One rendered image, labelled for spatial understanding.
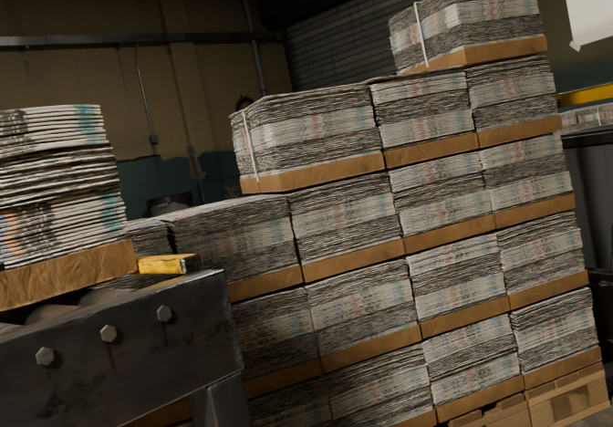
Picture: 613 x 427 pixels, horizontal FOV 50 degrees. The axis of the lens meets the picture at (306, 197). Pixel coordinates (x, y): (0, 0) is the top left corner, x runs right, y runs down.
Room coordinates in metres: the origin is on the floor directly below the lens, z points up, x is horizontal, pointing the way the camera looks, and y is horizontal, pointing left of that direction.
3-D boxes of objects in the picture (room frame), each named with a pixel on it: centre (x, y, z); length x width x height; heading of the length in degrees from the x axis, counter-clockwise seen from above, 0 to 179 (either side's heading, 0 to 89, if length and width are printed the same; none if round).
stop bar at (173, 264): (0.95, 0.30, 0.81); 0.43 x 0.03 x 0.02; 43
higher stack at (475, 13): (2.04, -0.56, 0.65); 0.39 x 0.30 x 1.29; 21
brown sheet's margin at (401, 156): (1.93, -0.29, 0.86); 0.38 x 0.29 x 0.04; 21
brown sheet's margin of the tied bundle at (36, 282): (0.90, 0.39, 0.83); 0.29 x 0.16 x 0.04; 45
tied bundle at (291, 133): (1.83, -0.02, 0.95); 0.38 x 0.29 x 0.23; 20
